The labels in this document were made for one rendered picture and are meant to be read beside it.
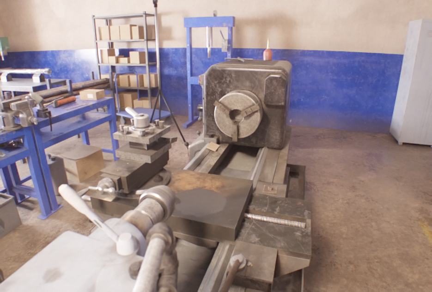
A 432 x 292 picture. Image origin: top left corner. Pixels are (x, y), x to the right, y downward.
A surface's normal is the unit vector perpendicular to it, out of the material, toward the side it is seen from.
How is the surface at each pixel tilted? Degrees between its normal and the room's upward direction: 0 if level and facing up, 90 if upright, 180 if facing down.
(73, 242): 0
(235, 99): 90
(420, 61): 90
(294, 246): 0
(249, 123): 90
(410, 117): 90
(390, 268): 0
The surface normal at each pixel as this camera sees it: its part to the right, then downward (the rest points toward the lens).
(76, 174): -0.38, 0.29
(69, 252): 0.00, -0.95
